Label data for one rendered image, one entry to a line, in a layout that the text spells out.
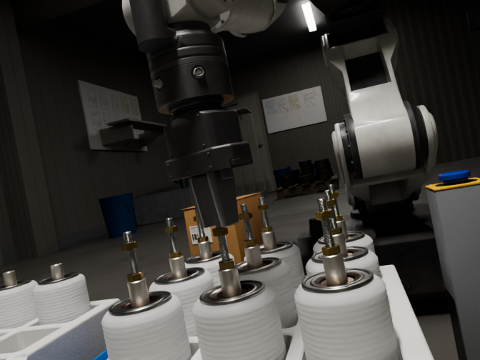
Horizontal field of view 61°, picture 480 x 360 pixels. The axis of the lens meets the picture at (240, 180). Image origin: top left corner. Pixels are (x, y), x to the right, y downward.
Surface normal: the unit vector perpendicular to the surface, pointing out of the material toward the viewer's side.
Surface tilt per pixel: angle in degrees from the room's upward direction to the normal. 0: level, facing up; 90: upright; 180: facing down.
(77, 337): 90
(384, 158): 122
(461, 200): 90
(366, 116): 47
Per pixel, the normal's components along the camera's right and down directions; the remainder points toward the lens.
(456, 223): -0.26, 0.05
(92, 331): 0.94, -0.18
